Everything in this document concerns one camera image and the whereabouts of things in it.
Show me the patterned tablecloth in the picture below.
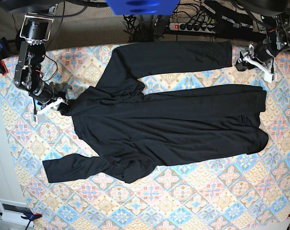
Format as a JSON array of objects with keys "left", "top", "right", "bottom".
[{"left": 0, "top": 53, "right": 290, "bottom": 230}]

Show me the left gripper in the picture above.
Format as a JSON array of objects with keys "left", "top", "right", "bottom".
[{"left": 235, "top": 43, "right": 277, "bottom": 71}]

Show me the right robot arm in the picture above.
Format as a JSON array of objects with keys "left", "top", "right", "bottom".
[{"left": 0, "top": 0, "right": 69, "bottom": 115}]

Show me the white wall vent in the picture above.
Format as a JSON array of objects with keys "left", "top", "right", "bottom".
[{"left": 0, "top": 199, "right": 31, "bottom": 226}]

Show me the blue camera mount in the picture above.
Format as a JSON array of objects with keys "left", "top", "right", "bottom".
[{"left": 106, "top": 0, "right": 180, "bottom": 15}]

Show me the black round stool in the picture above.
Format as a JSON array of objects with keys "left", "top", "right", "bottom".
[{"left": 15, "top": 30, "right": 22, "bottom": 51}]

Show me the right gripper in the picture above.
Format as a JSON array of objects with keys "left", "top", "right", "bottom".
[{"left": 30, "top": 82, "right": 67, "bottom": 112}]

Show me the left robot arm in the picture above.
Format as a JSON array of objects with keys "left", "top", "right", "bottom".
[{"left": 231, "top": 0, "right": 290, "bottom": 73}]

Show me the blue clamp bottom left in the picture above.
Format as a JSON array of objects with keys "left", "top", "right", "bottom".
[{"left": 0, "top": 211, "right": 42, "bottom": 230}]

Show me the white power strip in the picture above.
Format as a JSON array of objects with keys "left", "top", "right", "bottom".
[{"left": 168, "top": 23, "right": 215, "bottom": 34}]

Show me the black long-sleeve t-shirt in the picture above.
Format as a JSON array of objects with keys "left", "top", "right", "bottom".
[{"left": 43, "top": 41, "right": 268, "bottom": 183}]

